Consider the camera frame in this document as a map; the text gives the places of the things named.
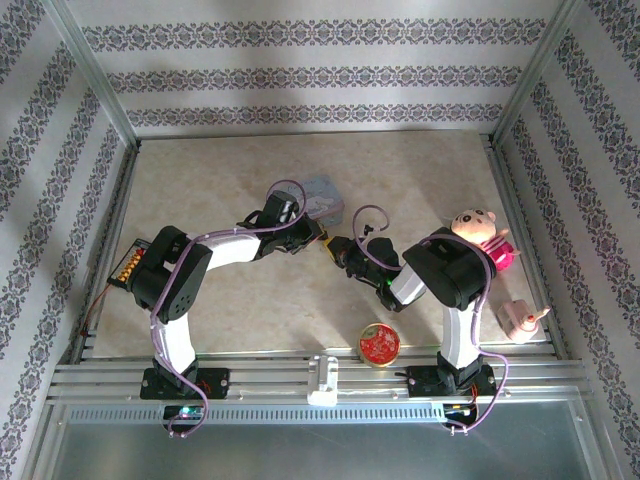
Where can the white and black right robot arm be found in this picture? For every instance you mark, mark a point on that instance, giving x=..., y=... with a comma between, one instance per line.
x=460, y=335

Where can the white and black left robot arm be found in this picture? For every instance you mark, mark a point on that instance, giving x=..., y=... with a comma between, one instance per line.
x=230, y=250

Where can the round red tin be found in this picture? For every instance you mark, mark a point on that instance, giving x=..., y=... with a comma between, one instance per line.
x=378, y=345

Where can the plush doll in pink stripes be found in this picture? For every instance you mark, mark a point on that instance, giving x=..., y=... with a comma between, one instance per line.
x=472, y=225

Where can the small pink toy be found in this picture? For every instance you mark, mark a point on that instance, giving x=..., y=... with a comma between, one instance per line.
x=520, y=322

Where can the black board with gold plugs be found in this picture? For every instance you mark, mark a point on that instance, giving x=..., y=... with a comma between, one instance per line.
x=127, y=267

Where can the grey metal sheet panel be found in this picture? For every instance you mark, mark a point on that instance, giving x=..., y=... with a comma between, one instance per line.
x=300, y=455

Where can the small circuit board with led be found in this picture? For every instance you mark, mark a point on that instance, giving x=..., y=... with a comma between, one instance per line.
x=185, y=412

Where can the white centre bracket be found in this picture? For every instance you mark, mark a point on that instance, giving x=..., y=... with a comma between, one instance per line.
x=322, y=380

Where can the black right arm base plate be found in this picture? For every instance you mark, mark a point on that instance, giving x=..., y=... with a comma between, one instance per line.
x=425, y=382

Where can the aluminium rail frame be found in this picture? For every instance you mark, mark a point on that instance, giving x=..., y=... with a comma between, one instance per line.
x=275, y=375

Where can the aluminium side rail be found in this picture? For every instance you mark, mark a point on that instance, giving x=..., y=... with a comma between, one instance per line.
x=520, y=210
x=107, y=240

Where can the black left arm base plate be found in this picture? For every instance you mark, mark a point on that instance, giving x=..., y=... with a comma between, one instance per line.
x=215, y=382

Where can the aluminium corner post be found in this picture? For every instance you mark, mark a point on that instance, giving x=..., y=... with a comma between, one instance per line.
x=95, y=75
x=535, y=75

